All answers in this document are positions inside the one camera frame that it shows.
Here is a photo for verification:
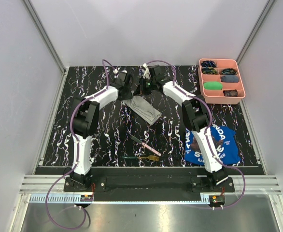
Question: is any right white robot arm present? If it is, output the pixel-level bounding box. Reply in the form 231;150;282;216
134;63;228;192

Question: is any black marbled table mat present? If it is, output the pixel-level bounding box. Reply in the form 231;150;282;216
35;64;265;168

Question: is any green rolled sock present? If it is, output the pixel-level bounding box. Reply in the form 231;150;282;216
203;82;223;90

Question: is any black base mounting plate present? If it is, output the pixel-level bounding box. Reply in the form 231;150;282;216
64;167;235;203

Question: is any blue patterned sock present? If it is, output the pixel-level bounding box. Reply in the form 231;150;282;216
200;60;217;68
220;68;238;75
201;67;217;75

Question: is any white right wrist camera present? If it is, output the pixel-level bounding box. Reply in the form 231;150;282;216
143;63;151;80

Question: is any blue patterned sock middle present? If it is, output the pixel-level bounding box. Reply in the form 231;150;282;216
201;67;217;75

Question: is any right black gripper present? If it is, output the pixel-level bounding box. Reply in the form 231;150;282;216
133;76;156;97

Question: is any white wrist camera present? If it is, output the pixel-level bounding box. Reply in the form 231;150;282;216
143;63;151;80
113;69;127;74

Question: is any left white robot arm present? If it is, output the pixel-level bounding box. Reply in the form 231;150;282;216
70;71;132;191

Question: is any pink-handled table knife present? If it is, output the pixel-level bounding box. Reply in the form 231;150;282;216
128;133;162;157

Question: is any blue printed t-shirt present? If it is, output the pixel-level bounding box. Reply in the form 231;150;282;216
184;124;241;166

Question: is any dark brown rolled sock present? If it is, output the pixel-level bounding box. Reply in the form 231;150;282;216
223;89;238;97

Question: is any aluminium frame rail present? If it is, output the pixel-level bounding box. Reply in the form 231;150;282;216
21;0;66;73

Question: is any dark blue rolled sock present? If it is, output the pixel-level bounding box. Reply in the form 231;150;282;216
220;75;240;83

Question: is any grey cloth napkin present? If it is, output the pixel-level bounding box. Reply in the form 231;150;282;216
123;96;162;125

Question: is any blue patterned sock right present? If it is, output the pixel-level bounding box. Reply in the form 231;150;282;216
220;68;238;75

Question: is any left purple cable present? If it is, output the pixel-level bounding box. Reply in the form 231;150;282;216
45;58;119;229

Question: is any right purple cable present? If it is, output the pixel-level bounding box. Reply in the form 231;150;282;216
145;59;247;209

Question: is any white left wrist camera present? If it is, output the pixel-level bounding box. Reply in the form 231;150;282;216
113;69;127;74

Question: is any blue patterned sock top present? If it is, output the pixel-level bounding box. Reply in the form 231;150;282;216
200;60;217;68

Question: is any purple cable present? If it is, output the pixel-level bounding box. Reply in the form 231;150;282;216
145;59;247;209
45;58;119;229

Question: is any gold fork green handle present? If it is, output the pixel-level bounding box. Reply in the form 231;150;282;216
122;155;160;161

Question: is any pink divided organizer tray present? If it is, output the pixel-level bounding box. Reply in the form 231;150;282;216
198;58;246;104

